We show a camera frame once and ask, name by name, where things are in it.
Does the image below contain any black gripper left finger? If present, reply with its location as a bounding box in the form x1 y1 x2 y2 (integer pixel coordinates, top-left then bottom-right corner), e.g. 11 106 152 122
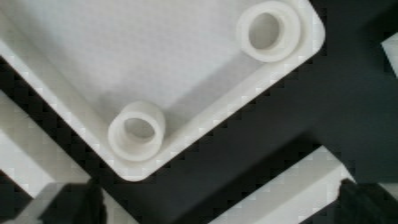
38 180 107 224

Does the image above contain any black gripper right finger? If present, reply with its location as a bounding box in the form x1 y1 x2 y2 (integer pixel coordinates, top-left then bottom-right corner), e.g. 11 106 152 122
335 179 398 224

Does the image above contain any white desk tabletop tray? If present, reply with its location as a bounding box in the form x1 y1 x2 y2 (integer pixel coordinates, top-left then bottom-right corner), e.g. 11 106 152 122
0 0 326 181

